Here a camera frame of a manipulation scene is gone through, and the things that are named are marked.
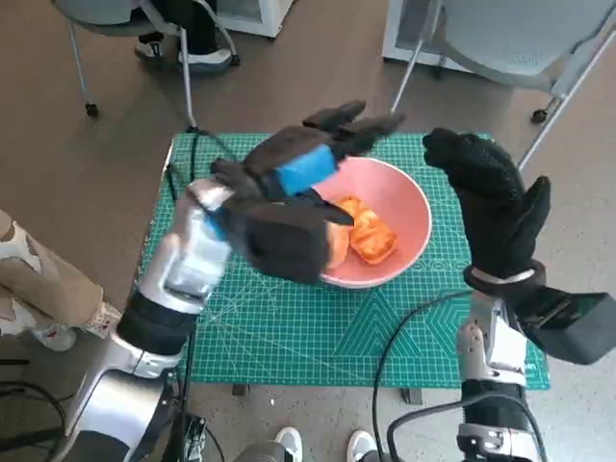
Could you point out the grey chair with smooth seat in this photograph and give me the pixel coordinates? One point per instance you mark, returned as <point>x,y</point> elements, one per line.
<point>91,14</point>

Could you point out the small white cabinet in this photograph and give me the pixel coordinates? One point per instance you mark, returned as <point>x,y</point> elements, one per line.
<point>255,14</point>

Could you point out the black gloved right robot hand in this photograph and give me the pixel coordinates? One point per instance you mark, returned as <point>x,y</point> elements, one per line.
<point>500,216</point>

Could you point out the standing person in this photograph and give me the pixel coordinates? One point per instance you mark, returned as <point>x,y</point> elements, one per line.
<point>38,279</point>

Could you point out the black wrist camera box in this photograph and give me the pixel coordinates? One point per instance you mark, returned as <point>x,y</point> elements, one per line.
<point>572,327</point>
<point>284,245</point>

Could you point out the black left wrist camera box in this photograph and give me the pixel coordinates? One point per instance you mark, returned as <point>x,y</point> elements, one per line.
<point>284,245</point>

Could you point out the short black flat bar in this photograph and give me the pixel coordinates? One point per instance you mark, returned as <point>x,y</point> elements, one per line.
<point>14,361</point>

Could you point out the orange rectangular toy bread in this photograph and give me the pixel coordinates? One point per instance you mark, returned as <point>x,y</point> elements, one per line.
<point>370,236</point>

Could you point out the white cabinet with vent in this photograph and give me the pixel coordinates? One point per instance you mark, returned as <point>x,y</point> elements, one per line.
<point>406,29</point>

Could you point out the green cutting mat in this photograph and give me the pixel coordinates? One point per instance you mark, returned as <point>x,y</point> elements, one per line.
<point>289,327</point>

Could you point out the seated person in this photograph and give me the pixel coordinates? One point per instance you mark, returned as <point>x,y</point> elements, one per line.
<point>199,29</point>

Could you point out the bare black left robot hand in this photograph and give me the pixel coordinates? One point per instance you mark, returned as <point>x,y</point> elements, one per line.
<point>308,168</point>

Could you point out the black table clamp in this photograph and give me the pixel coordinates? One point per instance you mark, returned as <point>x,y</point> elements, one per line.
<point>412,396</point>

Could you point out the pink bowl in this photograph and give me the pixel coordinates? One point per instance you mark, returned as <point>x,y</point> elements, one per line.
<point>404,202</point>

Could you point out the grey mesh chair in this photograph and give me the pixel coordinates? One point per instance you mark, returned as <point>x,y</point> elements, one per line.
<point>505,33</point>

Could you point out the white shoe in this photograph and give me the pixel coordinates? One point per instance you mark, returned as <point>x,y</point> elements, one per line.
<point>289,443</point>
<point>361,445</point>

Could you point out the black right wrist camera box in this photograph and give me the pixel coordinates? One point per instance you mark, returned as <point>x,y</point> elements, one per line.
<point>572,327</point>

